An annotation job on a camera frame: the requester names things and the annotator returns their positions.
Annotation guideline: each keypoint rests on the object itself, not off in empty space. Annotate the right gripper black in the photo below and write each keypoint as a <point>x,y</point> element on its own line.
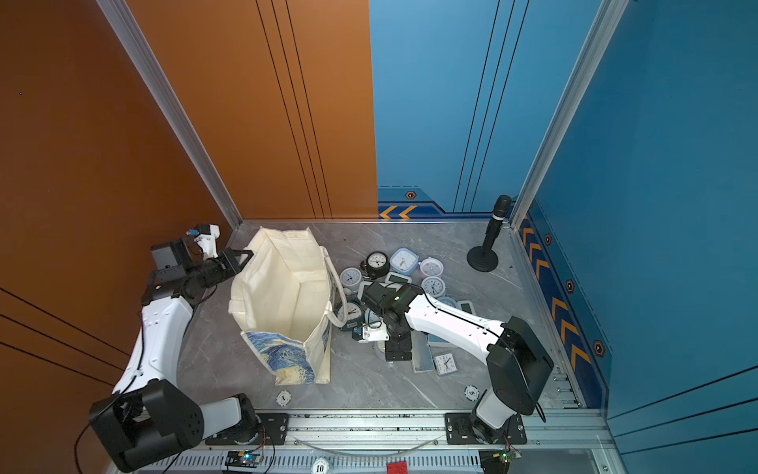
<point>397,352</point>

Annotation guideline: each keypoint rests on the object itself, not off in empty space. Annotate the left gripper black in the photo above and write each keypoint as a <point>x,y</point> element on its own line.
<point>226,258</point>

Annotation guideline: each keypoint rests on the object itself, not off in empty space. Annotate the grey blue rectangular mirror clock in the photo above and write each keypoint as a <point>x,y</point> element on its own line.
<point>422,359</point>

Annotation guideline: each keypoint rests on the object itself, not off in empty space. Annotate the small white square clock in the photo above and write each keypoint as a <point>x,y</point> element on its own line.
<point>445,364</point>

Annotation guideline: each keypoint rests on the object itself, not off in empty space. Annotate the cream canvas bag starry print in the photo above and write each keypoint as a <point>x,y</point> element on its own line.
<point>284,302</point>

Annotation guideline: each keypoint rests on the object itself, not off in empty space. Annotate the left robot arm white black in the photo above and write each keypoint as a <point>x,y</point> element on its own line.
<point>148,418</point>

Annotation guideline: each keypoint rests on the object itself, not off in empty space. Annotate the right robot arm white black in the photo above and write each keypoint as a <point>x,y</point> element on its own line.
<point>518,364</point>

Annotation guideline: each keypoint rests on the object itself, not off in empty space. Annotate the small white digital clock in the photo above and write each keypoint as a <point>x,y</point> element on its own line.
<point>395,278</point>

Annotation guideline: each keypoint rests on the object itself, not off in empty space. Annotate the dark teal alarm clock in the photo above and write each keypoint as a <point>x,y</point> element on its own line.
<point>353,314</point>

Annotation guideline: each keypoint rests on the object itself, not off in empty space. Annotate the black round alarm clock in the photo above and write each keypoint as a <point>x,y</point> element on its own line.
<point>376,265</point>

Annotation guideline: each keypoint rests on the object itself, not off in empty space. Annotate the light blue square alarm clock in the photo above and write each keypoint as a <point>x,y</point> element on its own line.
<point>404,262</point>

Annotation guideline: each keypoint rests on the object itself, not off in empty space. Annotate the white twin-bell alarm clock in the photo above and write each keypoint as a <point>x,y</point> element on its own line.
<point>351,279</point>

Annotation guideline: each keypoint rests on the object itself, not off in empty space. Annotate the white round alarm clock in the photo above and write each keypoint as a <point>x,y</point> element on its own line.
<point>434,286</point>

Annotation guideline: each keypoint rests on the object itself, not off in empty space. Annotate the pink round alarm clock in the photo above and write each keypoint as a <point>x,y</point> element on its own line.
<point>431,267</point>

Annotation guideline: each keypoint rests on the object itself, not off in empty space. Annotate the white green digital clock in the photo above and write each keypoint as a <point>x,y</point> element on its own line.
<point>467,306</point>

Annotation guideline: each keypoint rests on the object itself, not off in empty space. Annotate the black microphone on stand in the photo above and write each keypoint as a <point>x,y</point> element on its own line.
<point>483,258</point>

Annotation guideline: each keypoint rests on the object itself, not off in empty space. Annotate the white round marker right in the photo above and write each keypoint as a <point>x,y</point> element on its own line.
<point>471,393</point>

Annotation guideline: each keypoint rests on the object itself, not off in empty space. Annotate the white round marker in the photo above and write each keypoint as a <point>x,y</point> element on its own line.
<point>471,393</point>
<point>283,398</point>

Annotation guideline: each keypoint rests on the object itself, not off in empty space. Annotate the white round marker left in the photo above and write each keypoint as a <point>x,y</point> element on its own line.
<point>283,398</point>

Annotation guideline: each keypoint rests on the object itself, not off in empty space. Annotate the red block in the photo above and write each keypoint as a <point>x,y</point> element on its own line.
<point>399,467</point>

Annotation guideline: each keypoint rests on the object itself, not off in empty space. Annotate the white round number tag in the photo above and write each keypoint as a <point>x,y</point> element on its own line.
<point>321,466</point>

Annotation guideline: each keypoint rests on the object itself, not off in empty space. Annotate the right circuit board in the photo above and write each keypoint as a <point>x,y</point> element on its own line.
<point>508,455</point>

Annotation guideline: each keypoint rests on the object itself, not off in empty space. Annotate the green circuit board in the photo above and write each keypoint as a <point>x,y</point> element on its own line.
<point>243,460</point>

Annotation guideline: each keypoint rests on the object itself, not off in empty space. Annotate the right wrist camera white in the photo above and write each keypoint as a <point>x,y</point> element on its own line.
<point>371,333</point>

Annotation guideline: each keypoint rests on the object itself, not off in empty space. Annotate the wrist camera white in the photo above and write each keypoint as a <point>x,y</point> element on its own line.
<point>205,236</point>
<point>371,333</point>

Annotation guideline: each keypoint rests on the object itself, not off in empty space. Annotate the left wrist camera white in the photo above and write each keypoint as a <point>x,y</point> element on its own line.
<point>205,236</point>

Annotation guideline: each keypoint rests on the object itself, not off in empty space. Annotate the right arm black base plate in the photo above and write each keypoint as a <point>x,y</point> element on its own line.
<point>463,428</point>

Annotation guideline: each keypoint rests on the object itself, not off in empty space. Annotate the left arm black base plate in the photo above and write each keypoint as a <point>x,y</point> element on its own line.
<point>267,428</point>

